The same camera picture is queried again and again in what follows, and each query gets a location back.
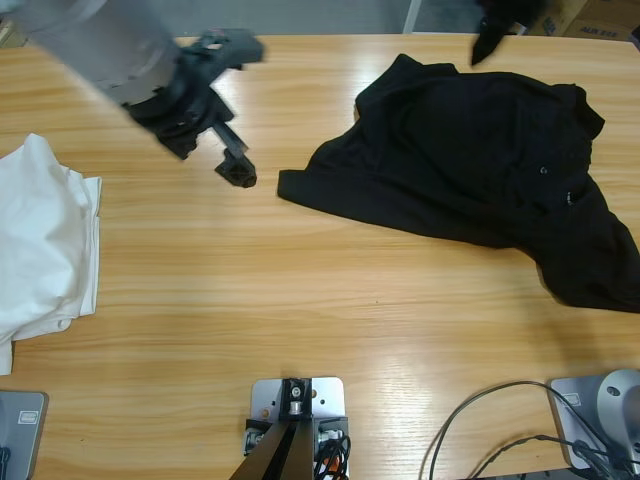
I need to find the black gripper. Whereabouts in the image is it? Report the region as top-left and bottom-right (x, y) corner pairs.
(125, 27), (267, 190)
(469, 0), (551, 68)

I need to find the black Unitree polo shirt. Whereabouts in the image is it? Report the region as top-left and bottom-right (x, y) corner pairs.
(277, 53), (640, 314)

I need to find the white block with dark post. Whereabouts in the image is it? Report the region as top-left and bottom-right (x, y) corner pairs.
(240, 376), (353, 480)

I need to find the black cable at base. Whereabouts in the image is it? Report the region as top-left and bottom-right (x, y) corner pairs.
(418, 379), (611, 480)

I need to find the white metal post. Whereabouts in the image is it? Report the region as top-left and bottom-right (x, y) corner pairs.
(402, 0), (426, 35)

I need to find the brown cardboard box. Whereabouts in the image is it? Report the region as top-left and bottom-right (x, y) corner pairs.
(545, 0), (640, 43)

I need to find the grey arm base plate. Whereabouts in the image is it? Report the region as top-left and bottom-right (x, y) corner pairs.
(549, 369), (640, 473)
(0, 390), (47, 480)

